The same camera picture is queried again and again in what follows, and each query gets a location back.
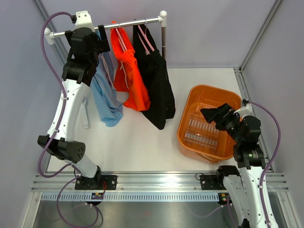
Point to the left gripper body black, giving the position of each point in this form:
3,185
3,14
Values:
102,46

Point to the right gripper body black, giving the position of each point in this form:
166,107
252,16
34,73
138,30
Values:
229,122

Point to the light blue shorts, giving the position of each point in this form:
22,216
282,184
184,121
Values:
110,110

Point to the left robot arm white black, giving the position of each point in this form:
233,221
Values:
85,47

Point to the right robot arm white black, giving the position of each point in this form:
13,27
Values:
245,182

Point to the orange shorts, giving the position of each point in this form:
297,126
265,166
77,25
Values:
130,82

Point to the black shorts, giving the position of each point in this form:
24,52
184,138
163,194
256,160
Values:
153,70

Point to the orange plastic basket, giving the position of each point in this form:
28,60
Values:
198,139

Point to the silver white clothes rack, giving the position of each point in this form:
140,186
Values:
46,32

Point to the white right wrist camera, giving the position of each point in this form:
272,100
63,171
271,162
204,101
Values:
245,110

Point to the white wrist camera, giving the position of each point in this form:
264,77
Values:
245,110
84,20

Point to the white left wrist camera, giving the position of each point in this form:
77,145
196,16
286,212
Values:
84,20

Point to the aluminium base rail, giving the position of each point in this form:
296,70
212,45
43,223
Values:
130,182

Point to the white slotted cable duct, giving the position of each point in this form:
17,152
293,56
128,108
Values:
133,196

